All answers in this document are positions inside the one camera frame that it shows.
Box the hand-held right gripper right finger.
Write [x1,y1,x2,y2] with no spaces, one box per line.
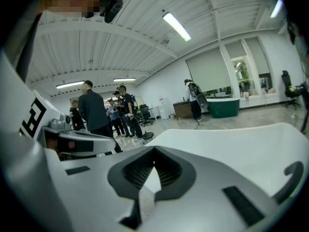
[154,145,289,232]

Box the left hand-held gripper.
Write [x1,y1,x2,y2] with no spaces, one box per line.
[0,52,73,155]

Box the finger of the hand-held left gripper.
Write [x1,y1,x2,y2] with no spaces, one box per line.
[58,130,117,158]

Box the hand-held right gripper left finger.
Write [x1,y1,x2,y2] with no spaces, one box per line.
[0,139,155,232]

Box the green bathtub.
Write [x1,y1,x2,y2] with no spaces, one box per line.
[206,97,240,119]

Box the person's dark clothing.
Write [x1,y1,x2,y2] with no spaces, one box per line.
[14,13,42,83]

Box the brown wooden cabinet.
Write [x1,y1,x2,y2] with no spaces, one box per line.
[173,101,193,121]

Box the large grey roller blind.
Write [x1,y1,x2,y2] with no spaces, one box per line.
[185,48,233,93]

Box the black stand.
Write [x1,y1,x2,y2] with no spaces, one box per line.
[291,80,309,134]

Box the black high-back office chair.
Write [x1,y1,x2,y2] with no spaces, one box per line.
[281,70,302,110]

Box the black head-worn camera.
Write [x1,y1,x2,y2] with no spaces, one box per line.
[99,0,124,24]

